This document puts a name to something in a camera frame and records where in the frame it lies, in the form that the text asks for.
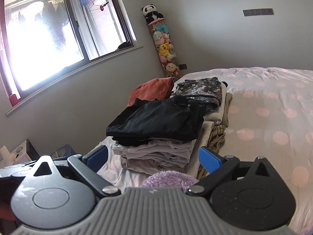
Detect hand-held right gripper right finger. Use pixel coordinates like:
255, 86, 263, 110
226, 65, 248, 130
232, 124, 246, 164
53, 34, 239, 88
186, 146, 285, 197

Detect bed with polka-dot cover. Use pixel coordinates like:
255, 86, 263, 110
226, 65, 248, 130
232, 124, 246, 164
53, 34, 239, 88
93, 67, 313, 235

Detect brown striped garment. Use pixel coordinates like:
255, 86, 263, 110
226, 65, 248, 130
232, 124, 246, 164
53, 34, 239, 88
197, 125, 227, 180

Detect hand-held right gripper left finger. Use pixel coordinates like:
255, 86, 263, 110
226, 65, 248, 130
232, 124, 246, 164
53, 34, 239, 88
24, 145, 122, 197

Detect rust orange towel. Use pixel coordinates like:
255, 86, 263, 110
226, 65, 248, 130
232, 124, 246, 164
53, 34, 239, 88
126, 77, 175, 107

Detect panda plush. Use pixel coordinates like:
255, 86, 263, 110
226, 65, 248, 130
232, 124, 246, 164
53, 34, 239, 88
141, 4, 164, 24

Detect grey wall switch panel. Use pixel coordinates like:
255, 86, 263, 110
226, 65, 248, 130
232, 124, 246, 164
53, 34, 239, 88
242, 8, 274, 17

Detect dark framed window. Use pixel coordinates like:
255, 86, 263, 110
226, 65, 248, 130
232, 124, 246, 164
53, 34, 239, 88
0, 0, 145, 116

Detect cluttered white side table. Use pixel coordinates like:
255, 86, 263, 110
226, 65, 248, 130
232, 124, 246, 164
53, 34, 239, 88
0, 139, 41, 170

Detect black garment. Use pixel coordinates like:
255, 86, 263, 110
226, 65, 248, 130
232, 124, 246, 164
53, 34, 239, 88
105, 95, 205, 146

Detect stack of beige folded clothes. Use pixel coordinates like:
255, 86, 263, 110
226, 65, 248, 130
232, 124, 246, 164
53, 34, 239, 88
110, 92, 233, 177

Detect hanging plush toy organiser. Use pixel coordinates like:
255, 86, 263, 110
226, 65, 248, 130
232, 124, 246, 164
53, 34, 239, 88
148, 18, 183, 78

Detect purple fuzzy clothing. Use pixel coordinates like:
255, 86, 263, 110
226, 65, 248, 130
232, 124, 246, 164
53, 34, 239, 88
141, 170, 200, 189

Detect blue round object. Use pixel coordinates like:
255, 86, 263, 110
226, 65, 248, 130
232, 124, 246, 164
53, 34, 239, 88
50, 144, 74, 157

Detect dark floral garment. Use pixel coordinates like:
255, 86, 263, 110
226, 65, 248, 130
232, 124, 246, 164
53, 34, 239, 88
171, 76, 223, 111

